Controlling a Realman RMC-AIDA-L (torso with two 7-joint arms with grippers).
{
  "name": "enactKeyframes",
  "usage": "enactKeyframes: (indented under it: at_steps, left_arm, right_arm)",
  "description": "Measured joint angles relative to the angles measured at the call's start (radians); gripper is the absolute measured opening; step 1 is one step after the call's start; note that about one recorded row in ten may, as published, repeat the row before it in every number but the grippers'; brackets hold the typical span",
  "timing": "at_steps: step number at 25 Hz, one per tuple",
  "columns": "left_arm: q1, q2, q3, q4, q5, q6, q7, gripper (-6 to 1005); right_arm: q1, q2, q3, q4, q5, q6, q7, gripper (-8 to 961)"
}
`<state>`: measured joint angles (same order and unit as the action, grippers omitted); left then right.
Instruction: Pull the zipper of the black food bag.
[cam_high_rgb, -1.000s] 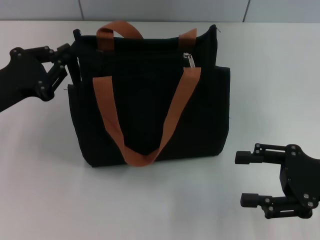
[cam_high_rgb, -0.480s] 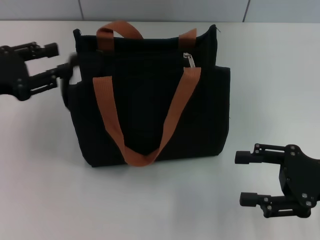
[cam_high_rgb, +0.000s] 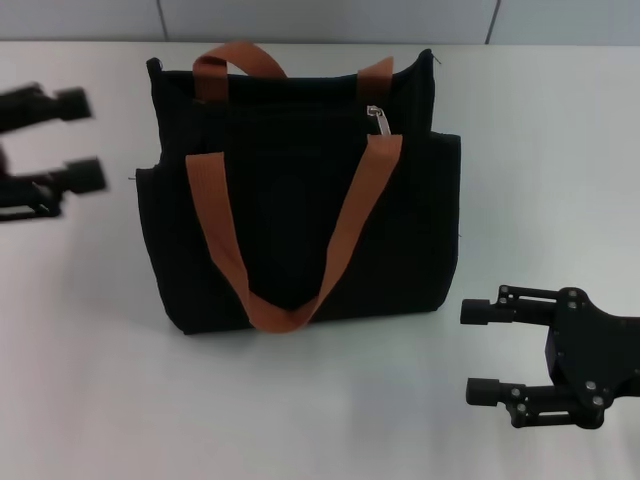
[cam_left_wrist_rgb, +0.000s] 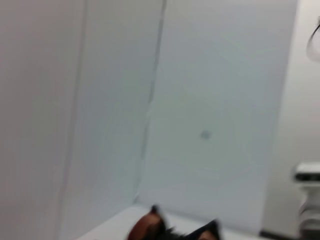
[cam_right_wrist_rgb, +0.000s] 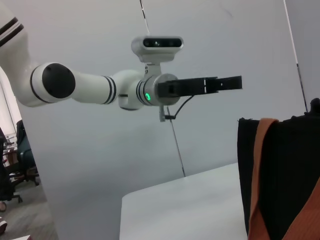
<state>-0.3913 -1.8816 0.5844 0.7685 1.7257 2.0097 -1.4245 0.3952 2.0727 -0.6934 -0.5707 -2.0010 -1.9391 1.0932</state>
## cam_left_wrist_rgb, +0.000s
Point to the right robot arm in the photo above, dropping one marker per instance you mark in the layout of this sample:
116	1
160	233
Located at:
312	205

